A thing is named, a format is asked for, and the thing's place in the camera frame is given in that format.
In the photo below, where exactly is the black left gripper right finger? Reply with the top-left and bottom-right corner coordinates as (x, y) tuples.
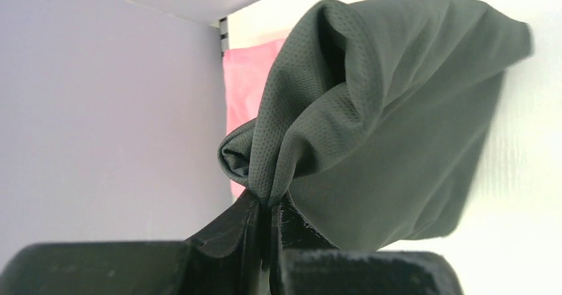
(270, 196), (463, 295)

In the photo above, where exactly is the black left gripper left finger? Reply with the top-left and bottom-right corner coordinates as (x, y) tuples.
(1, 192), (260, 294)

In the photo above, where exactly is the dark grey t shirt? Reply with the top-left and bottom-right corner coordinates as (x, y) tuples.
(218, 0), (533, 250)

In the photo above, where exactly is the folded pink t shirt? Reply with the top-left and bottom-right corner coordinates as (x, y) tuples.
(223, 38), (287, 199)

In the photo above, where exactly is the aluminium frame rail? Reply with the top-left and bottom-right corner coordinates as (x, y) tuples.
(218, 17), (229, 56)

